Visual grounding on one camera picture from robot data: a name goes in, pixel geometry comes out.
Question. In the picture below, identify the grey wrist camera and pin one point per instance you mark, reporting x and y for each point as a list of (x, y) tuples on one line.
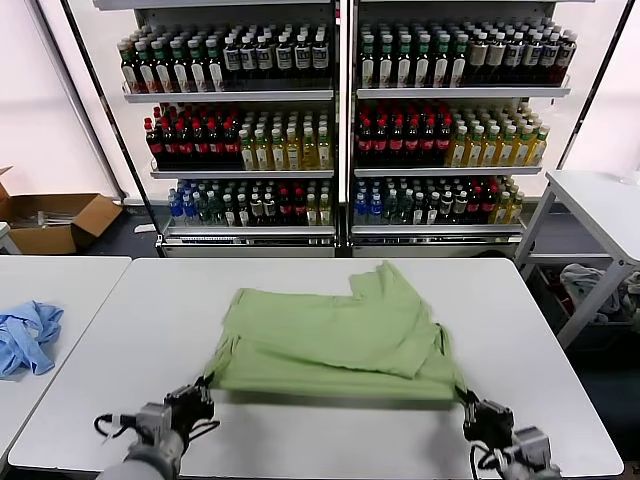
[(152, 420), (530, 444)]

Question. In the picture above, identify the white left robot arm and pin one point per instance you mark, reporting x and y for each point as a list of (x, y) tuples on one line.
[(145, 460)]

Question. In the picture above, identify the green polo shirt with print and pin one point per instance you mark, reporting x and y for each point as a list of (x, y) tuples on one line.
[(325, 350)]

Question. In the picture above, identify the green cap tea bottle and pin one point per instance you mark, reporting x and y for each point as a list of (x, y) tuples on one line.
[(369, 67), (197, 75), (459, 67), (163, 75), (146, 75), (180, 75), (386, 67), (215, 74), (423, 67), (441, 67), (128, 75), (404, 67)]

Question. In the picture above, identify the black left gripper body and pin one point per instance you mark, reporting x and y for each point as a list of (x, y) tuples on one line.
[(187, 410)]

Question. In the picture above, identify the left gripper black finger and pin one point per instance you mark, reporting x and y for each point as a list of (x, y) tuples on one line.
[(195, 389), (208, 389)]

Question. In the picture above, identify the grey drinks display shelf unit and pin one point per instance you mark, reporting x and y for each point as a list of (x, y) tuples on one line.
[(450, 93), (225, 96)]

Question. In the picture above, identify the grey green crumpled cloth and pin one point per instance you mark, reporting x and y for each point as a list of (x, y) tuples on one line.
[(632, 295)]

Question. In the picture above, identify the white side table with legs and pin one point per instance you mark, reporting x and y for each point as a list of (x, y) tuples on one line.
[(595, 200)]

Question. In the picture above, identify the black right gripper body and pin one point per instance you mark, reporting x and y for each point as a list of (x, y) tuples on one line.
[(487, 422)]

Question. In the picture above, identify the beige label tea bottle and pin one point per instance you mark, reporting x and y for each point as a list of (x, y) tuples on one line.
[(495, 57), (477, 57)]

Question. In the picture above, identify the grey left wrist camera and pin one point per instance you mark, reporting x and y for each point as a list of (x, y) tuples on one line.
[(152, 420)]

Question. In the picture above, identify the small yellow drink bottle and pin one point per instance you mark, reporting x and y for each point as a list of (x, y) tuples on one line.
[(515, 210), (312, 212), (502, 210), (325, 212)]

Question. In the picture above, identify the small red cap cola bottle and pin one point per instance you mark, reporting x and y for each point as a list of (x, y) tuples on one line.
[(474, 205), (298, 207), (284, 207), (488, 205)]

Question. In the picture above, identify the black slanted frame pole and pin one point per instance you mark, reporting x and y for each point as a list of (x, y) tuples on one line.
[(103, 100), (599, 75)]

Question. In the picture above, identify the open brown cardboard box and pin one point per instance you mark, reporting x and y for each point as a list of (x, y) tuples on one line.
[(45, 240)]

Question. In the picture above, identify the dark storage crate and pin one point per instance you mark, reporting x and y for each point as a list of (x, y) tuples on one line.
[(547, 295)]

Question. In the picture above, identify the grey crumpled cloth pile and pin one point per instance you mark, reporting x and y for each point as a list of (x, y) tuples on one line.
[(580, 285)]

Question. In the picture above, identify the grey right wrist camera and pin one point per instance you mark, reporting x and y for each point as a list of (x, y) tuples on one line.
[(530, 444)]

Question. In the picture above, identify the small white floor scrap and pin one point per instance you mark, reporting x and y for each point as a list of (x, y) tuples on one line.
[(144, 228)]

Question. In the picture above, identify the grey slanted frame pole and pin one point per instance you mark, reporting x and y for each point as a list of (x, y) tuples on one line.
[(77, 101)]

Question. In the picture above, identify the small blue drink bottle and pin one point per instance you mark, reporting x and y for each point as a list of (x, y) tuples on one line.
[(188, 209), (375, 207), (360, 207), (174, 207)]

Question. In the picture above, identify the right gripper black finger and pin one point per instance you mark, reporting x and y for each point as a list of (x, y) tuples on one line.
[(476, 398), (463, 396)]

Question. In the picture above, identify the clear plastic item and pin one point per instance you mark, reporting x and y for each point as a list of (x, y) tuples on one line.
[(632, 177)]

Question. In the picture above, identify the small clear green bottle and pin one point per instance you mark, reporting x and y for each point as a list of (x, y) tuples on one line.
[(405, 210), (202, 212), (391, 210), (215, 212)]

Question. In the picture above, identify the small grey side stand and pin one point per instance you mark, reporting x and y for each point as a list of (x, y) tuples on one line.
[(4, 235)]

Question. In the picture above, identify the crumpled light blue shirt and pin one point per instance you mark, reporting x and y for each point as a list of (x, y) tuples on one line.
[(30, 340)]

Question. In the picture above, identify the small dark drink bottle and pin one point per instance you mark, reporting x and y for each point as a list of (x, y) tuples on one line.
[(460, 207), (433, 210), (419, 212), (446, 207), (229, 212), (270, 210), (256, 210), (243, 212)]

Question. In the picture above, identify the white cap dark label bottle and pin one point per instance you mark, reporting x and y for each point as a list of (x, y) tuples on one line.
[(283, 59), (301, 59), (549, 55), (532, 55), (513, 55), (265, 60), (231, 60), (567, 55), (319, 58), (248, 60)]

